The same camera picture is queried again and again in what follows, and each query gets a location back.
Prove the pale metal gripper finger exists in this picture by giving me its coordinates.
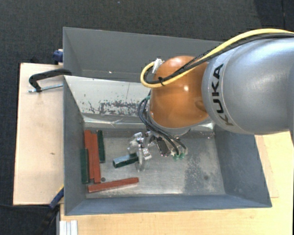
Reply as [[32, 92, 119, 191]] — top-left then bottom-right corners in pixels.
[[135, 146, 153, 172], [127, 132, 145, 155]]

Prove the dark green block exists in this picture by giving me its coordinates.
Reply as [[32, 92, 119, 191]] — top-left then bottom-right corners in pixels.
[[78, 147, 91, 185], [112, 154, 140, 169], [95, 130, 107, 164]]

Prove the red-brown flat block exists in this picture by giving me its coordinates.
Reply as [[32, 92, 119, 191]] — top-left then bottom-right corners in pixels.
[[89, 133, 103, 184], [82, 129, 96, 181], [87, 175, 140, 195]]

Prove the grey metal bin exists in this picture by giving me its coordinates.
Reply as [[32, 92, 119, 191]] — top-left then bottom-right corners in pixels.
[[56, 26, 279, 223]]

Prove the pale wood flat board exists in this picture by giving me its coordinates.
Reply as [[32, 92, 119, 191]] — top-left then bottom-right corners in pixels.
[[13, 62, 69, 208]]

